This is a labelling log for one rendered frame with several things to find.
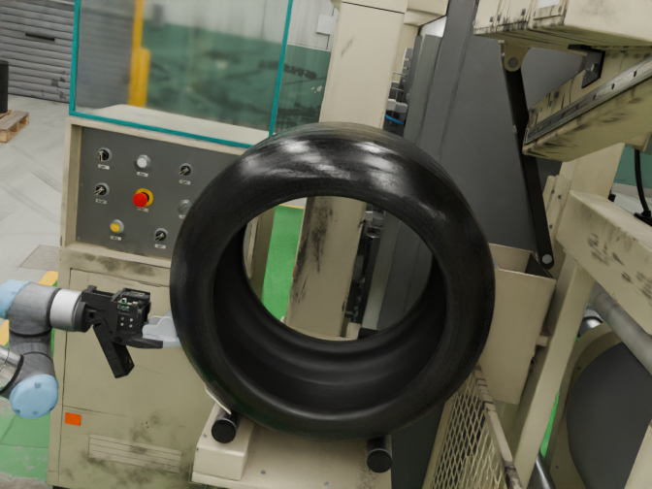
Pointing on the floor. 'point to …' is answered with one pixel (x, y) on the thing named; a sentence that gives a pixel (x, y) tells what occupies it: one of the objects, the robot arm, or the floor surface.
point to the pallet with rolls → (14, 123)
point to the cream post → (330, 257)
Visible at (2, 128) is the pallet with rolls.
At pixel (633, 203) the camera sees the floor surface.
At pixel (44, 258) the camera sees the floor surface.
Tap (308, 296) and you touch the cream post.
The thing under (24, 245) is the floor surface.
